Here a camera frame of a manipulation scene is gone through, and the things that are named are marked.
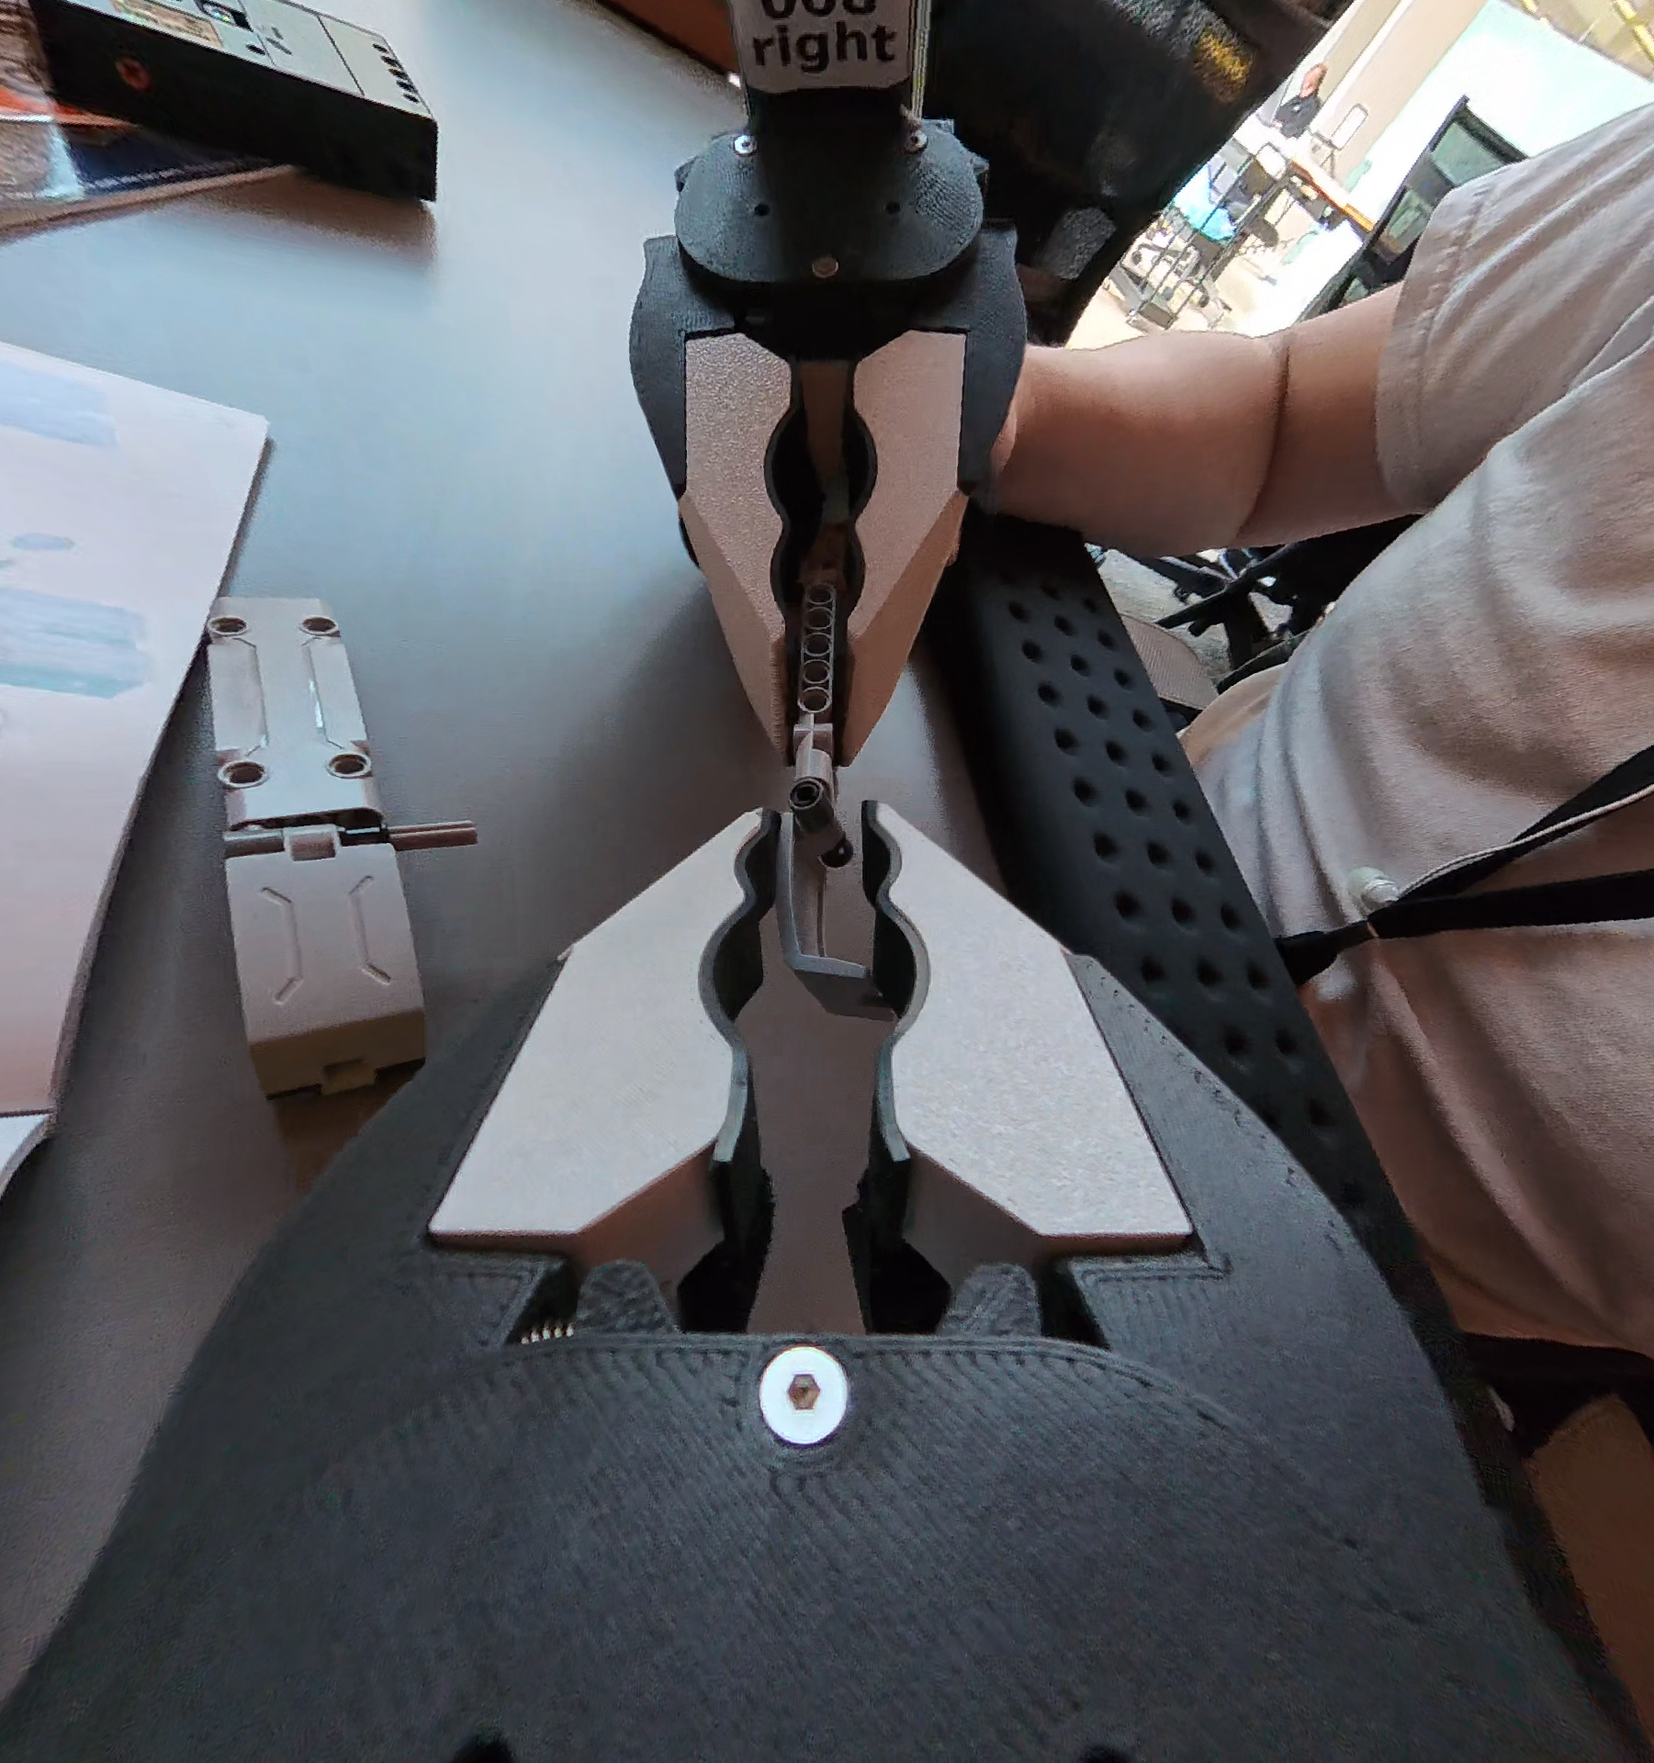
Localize person's white shirt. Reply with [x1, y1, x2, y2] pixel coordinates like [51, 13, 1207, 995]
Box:
[1177, 81, 1654, 1384]

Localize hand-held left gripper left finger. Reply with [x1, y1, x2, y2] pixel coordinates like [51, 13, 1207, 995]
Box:
[427, 806, 784, 1329]

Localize black neck strap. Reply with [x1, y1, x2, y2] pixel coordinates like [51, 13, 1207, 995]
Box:
[1274, 709, 1654, 986]

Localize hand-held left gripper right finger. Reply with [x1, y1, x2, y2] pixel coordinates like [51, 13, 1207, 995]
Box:
[846, 802, 1199, 1329]

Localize open instruction booklet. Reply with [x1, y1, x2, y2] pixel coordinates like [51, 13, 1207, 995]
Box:
[0, 325, 272, 1329]

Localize black perforated chair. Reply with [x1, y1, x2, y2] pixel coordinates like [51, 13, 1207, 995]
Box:
[929, 512, 1654, 1763]

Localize person's right forearm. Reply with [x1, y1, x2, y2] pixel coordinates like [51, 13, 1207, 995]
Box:
[984, 282, 1426, 553]

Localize black toy battery box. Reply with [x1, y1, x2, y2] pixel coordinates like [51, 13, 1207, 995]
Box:
[26, 0, 440, 203]

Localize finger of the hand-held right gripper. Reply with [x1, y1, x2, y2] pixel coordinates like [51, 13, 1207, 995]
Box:
[837, 327, 972, 764]
[675, 327, 806, 755]

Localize grey toy panel with holes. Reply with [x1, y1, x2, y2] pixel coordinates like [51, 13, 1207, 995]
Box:
[787, 398, 866, 724]

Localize blue paper leaflet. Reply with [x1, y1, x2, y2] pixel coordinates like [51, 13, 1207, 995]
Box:
[0, 110, 297, 245]

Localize grey curved toy panel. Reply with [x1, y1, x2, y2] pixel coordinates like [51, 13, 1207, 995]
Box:
[770, 715, 900, 1024]

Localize black mesh office chair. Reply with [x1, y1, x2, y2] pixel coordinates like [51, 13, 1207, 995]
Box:
[909, 0, 1358, 345]

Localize grey joined toy panel assembly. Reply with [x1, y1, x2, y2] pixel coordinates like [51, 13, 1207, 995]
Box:
[204, 595, 478, 1098]

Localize grey desk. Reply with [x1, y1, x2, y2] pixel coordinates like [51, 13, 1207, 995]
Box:
[0, 0, 1020, 1763]

